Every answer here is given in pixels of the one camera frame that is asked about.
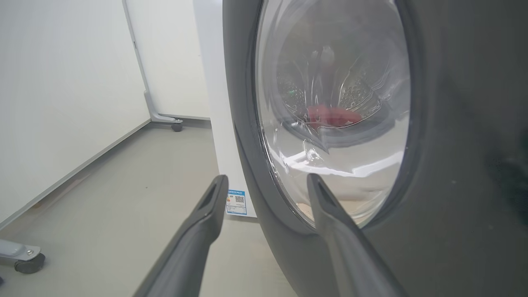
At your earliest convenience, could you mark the red basketball jersey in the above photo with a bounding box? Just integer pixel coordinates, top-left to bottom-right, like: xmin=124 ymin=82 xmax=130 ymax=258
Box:
xmin=307 ymin=105 xmax=363 ymax=128

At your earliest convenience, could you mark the white washing machine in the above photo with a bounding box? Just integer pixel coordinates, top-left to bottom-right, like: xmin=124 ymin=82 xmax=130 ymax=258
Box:
xmin=193 ymin=0 xmax=258 ymax=218

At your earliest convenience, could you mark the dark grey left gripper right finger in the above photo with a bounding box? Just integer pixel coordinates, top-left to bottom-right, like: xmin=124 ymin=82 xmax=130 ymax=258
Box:
xmin=306 ymin=173 xmax=409 ymax=297

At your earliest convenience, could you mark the blue white energy label sticker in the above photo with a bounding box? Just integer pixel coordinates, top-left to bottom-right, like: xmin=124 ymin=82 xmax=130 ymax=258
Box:
xmin=226 ymin=189 xmax=247 ymax=216

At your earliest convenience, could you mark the dark grey glass washing machine door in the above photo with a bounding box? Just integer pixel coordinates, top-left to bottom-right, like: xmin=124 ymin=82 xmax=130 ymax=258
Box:
xmin=223 ymin=0 xmax=528 ymax=297

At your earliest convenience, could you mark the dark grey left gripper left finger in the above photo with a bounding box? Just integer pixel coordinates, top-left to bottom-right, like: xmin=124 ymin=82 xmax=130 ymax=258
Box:
xmin=133 ymin=174 xmax=229 ymax=297

